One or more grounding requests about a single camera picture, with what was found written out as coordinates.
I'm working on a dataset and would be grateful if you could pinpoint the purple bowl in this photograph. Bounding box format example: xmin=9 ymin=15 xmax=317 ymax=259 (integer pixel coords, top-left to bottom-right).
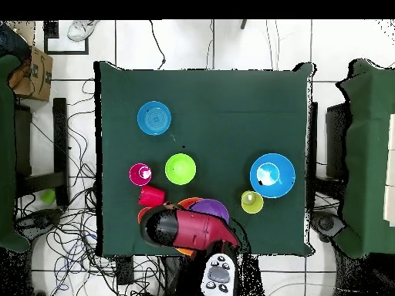
xmin=187 ymin=198 xmax=231 ymax=224

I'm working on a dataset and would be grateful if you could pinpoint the red cup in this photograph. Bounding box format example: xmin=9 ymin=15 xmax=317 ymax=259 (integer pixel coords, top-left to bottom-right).
xmin=137 ymin=184 xmax=167 ymax=208

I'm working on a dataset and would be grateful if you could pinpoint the small blue ringed bowl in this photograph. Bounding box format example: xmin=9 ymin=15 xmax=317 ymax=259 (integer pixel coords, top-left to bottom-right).
xmin=137 ymin=100 xmax=172 ymax=136

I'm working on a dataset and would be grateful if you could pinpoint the deep blue bowl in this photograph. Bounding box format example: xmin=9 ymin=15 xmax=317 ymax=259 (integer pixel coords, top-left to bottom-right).
xmin=249 ymin=153 xmax=296 ymax=199

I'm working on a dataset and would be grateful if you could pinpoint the light orange bowl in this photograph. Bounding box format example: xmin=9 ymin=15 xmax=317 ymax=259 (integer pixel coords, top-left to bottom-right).
xmin=166 ymin=197 xmax=198 ymax=258

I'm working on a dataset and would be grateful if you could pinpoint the green bowl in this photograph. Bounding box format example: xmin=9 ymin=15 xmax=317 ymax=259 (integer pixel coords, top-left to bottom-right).
xmin=164 ymin=153 xmax=198 ymax=186

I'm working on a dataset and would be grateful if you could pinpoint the pink cup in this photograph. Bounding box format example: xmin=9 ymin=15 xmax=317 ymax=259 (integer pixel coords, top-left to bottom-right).
xmin=128 ymin=163 xmax=153 ymax=187

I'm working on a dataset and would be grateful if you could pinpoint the yellow cup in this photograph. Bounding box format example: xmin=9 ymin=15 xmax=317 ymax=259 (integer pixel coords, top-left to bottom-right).
xmin=241 ymin=190 xmax=265 ymax=214

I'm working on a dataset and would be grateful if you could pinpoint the orange cup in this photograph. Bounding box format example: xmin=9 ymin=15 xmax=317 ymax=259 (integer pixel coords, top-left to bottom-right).
xmin=137 ymin=206 xmax=153 ymax=224

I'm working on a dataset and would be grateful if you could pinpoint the dark green tablecloth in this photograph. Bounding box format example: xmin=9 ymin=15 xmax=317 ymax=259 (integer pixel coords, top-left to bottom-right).
xmin=93 ymin=60 xmax=317 ymax=258

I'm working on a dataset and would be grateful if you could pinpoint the black floor box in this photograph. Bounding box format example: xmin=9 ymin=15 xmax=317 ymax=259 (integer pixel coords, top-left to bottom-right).
xmin=116 ymin=254 xmax=134 ymax=286

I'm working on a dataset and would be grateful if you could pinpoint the black cabinet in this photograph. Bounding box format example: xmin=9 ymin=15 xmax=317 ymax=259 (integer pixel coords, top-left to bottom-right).
xmin=325 ymin=101 xmax=351 ymax=180

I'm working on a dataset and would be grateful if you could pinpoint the grey floor equipment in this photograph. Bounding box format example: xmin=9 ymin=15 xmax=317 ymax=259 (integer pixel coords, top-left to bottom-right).
xmin=309 ymin=210 xmax=345 ymax=243

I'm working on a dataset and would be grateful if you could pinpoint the lime green cup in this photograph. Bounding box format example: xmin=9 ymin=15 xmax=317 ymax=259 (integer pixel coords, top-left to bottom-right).
xmin=40 ymin=187 xmax=57 ymax=205

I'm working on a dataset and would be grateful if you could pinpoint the green cloth covered table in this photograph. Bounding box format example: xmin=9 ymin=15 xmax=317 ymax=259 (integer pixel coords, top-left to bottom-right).
xmin=0 ymin=54 xmax=32 ymax=254
xmin=334 ymin=58 xmax=395 ymax=260

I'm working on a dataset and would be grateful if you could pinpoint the cardboard box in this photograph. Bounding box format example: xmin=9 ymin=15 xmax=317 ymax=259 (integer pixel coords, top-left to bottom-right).
xmin=8 ymin=45 xmax=54 ymax=103

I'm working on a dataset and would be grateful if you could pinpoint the person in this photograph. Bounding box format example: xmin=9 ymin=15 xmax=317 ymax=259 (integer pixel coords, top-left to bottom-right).
xmin=0 ymin=19 xmax=100 ymax=61

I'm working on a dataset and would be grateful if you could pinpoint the white box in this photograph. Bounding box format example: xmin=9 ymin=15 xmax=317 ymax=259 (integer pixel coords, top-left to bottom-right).
xmin=383 ymin=113 xmax=395 ymax=227

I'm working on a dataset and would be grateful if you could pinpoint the black bench frame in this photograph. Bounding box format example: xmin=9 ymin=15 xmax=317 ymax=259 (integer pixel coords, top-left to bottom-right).
xmin=13 ymin=97 xmax=70 ymax=207

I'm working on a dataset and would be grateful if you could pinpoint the tangle of floor cables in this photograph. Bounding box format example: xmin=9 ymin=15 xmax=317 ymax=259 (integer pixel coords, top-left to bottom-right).
xmin=15 ymin=78 xmax=104 ymax=296

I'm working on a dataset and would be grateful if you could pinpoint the black square frame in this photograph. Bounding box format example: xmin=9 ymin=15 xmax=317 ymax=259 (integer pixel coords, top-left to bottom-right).
xmin=43 ymin=19 xmax=89 ymax=56

